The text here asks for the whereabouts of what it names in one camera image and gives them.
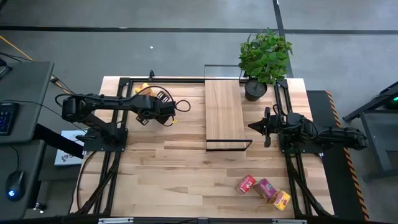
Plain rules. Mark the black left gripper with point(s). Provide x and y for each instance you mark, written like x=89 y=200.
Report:
x=157 y=107

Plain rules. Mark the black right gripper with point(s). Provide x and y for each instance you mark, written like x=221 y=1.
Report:
x=275 y=126

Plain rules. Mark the red Froot Loops cereal box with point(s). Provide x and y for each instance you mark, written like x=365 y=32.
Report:
x=245 y=184

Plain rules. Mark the purple Raisin Bran cereal box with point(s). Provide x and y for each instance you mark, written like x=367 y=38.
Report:
x=265 y=188

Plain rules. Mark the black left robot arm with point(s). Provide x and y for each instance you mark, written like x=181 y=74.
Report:
x=118 y=101

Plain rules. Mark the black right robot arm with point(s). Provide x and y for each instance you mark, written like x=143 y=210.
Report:
x=335 y=137

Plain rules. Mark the green potted plant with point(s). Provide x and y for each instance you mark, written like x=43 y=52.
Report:
x=264 y=56

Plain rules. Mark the black hazard-striped floor mat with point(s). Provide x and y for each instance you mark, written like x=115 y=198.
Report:
x=332 y=186

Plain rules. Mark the white printed box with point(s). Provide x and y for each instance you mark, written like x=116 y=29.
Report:
x=66 y=155

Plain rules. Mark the black desk support beam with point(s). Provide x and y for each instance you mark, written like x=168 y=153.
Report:
x=56 y=140

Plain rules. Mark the grey metal cart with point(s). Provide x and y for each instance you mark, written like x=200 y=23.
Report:
x=376 y=137

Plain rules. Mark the grey desk top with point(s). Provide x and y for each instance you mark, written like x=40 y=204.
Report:
x=25 y=99
x=21 y=149

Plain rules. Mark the black device with green light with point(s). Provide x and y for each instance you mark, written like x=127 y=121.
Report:
x=394 y=101

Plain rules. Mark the black backlit keyboard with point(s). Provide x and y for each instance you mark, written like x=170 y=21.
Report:
x=6 y=119

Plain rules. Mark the silver desk caster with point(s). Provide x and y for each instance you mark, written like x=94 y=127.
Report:
x=40 y=207

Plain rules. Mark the black computer mouse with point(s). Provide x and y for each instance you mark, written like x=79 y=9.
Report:
x=15 y=185

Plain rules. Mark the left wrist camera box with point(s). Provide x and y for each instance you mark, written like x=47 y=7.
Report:
x=168 y=119

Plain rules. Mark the black metal rig frame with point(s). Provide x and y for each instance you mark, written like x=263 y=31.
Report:
x=161 y=80

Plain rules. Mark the wooden shelf with black frame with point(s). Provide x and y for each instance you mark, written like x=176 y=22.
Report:
x=224 y=112

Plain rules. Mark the silver metal bracket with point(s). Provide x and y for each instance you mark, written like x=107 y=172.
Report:
x=289 y=221
x=115 y=221

